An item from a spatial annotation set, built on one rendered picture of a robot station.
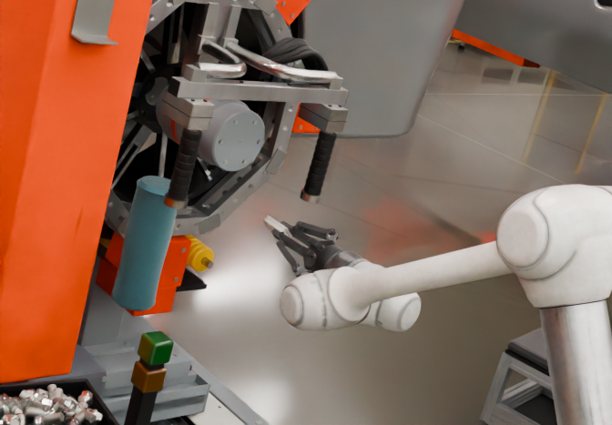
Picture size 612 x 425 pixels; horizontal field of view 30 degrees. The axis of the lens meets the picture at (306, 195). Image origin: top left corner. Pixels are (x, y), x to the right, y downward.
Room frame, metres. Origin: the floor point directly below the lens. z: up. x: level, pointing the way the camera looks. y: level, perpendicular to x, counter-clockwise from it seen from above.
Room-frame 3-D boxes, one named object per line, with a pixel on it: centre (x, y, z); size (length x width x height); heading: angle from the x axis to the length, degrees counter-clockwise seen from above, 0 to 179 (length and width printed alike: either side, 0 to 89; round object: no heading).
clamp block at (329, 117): (2.24, 0.01, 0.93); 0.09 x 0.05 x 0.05; 46
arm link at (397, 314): (2.08, -0.19, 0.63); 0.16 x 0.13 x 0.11; 46
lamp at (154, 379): (1.61, 0.16, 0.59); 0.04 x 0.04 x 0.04; 46
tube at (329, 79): (2.24, 0.12, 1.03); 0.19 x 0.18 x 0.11; 46
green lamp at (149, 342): (1.61, 0.16, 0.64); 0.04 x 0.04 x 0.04; 46
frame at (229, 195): (2.26, 0.28, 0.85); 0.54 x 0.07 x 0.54; 136
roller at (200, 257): (2.41, 0.27, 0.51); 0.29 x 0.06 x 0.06; 46
